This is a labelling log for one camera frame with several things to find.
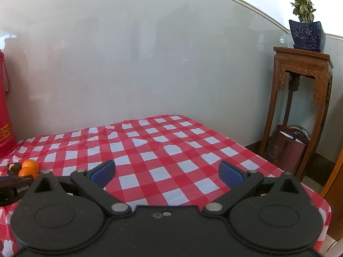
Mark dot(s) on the blue patterned flower pot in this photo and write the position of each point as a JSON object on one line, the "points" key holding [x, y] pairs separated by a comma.
{"points": [[306, 33]]}

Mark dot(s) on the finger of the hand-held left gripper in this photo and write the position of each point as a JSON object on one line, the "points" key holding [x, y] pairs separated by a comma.
{"points": [[4, 178]]}

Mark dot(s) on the red checked tablecloth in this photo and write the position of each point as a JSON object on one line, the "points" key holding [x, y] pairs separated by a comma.
{"points": [[160, 152]]}

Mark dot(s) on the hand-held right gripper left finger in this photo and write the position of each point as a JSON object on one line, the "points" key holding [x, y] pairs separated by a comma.
{"points": [[101, 171]]}

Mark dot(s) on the carved wooden plant stand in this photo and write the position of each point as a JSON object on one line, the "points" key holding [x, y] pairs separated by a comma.
{"points": [[302, 61]]}

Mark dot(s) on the dark red bag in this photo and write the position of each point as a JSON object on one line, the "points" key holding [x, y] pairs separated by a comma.
{"points": [[289, 150]]}

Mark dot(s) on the green potted plant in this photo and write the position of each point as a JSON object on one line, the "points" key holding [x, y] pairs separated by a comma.
{"points": [[302, 6]]}

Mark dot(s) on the dark brown round fruit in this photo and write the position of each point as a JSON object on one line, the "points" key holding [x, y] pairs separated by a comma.
{"points": [[14, 168]]}

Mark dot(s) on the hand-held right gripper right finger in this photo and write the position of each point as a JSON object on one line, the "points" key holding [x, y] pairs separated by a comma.
{"points": [[230, 172]]}

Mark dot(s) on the orange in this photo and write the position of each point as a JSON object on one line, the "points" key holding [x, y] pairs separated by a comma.
{"points": [[30, 164], [25, 172]]}

